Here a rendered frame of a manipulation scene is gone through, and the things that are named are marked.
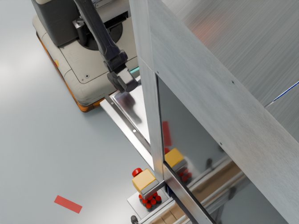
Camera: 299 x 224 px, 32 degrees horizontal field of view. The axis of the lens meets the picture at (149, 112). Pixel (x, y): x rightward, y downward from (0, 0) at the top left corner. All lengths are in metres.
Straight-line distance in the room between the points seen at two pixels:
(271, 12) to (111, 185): 2.19
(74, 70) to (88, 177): 0.61
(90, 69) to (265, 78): 2.19
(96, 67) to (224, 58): 2.16
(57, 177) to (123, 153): 0.40
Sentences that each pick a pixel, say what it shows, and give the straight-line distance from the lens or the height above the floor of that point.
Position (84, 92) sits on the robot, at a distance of 2.86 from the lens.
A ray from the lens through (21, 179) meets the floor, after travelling 3.04.
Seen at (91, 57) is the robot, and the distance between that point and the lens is 2.95.
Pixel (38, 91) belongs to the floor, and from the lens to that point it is 3.24.
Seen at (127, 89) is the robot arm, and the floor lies 1.08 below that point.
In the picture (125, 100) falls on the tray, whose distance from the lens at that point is 2.12.
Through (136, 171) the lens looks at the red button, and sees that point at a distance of 1.86.
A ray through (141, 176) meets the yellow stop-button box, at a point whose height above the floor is 1.03.
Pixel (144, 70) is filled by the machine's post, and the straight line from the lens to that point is 1.17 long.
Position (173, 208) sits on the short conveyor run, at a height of 0.93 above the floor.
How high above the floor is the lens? 2.77
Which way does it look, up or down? 65 degrees down
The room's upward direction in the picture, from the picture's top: 7 degrees counter-clockwise
